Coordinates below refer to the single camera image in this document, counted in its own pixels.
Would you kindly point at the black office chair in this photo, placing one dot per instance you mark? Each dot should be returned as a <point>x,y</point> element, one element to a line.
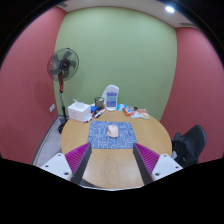
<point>188,145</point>

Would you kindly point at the blue whiteboard eraser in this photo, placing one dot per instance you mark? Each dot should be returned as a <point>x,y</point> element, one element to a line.
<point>93,109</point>

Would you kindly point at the dark mesh pen cup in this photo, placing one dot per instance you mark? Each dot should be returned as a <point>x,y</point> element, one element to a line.
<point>99,102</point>

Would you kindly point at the white wall outlet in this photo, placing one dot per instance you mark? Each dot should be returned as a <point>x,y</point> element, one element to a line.
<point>52,107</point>

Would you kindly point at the small black object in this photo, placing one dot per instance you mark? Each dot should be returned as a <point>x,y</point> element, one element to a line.
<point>135,108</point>

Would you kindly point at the light blue packet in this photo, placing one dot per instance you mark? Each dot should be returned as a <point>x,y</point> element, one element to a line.
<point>120,107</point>

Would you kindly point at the black-capped whiteboard marker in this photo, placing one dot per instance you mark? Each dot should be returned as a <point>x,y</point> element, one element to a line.
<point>94,115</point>

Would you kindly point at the white marker with red tip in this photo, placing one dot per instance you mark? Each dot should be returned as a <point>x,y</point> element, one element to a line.
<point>87,119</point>

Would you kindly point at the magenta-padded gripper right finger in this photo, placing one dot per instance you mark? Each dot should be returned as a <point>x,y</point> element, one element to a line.
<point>166,165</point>

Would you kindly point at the white and orange snack packet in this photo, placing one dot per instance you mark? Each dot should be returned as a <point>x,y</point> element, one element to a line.
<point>141,114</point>

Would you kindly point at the red-capped whiteboard marker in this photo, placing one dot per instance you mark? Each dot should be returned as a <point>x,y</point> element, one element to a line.
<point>100,113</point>

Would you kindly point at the blue patterned mouse pad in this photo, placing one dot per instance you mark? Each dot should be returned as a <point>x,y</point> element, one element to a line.
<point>100,136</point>

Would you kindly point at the cream computer mouse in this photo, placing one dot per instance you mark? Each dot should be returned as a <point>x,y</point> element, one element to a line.
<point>113,131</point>

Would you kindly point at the white tissue box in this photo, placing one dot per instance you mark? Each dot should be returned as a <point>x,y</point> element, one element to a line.
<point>79,112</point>

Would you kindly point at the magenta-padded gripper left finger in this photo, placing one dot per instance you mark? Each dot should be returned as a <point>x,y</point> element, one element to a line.
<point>58,165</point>

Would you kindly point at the white and blue sign stand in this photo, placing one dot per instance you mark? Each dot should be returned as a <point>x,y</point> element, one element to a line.
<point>111,98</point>

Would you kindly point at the black and red standing fan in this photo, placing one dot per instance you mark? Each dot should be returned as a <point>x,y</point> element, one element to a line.
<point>63,64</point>

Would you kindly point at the round ceiling light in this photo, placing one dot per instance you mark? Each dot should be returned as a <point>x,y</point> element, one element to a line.
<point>169,9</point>

